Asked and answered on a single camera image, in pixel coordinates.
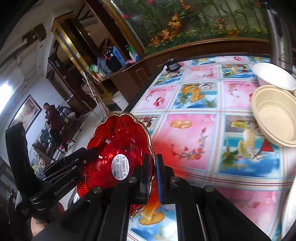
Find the stainless steel thermos jug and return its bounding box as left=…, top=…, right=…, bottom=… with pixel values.
left=259, top=1, right=293, bottom=74

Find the left hand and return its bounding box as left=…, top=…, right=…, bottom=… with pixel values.
left=6, top=189, right=65, bottom=239

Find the framed wall picture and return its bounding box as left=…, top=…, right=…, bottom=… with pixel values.
left=9, top=94, right=42, bottom=133

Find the white plastic bucket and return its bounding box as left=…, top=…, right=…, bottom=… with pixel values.
left=112, top=91, right=128, bottom=110

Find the large beige ribbed bowl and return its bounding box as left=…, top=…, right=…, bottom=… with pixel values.
left=251, top=85, right=295, bottom=148

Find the white plate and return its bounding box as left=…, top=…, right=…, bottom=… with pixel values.
left=281, top=185, right=295, bottom=240

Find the dark wooden side cabinet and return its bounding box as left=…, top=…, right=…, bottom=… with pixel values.
left=48, top=12, right=149, bottom=110

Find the seated person in background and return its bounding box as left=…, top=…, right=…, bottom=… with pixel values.
left=43, top=102, right=68, bottom=152

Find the white deep bowl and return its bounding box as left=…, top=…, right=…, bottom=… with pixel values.
left=252, top=63, right=295, bottom=91

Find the artificial flower display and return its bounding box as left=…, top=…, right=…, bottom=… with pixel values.
left=111, top=0, right=267, bottom=55

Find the small black jar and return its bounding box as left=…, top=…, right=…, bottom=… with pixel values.
left=164, top=58, right=181, bottom=72

